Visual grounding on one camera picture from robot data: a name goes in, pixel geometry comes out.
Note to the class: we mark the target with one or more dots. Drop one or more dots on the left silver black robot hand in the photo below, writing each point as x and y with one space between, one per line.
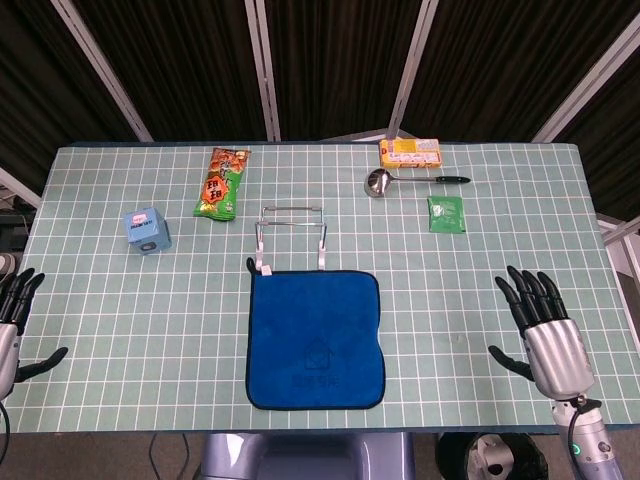
9 345

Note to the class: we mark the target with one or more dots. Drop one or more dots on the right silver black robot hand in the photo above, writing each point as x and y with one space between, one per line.
557 355

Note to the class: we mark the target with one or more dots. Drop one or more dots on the blue towel with black trim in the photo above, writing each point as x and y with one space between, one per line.
315 335

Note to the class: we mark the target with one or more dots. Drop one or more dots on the green grid tablecloth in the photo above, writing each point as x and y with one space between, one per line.
150 325

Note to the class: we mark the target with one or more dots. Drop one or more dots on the grey white sneaker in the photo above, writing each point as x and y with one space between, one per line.
7 262

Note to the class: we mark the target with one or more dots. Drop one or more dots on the light blue cube box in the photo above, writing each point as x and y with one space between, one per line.
145 232

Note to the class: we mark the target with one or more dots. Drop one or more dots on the green sachet packet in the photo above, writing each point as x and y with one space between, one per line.
446 214

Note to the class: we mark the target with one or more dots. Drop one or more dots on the yellow rectangular food box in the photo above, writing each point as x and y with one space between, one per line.
410 152

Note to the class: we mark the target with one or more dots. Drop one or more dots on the green orange snack bag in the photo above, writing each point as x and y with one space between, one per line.
222 185

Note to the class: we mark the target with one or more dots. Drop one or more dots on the lavender robot torso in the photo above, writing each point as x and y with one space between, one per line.
300 457

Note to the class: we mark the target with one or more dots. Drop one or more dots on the dark brown curtain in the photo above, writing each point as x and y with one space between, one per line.
200 75

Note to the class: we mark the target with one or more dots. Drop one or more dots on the white partition post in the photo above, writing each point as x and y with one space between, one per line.
620 235
100 70
262 70
412 70
585 80
20 187

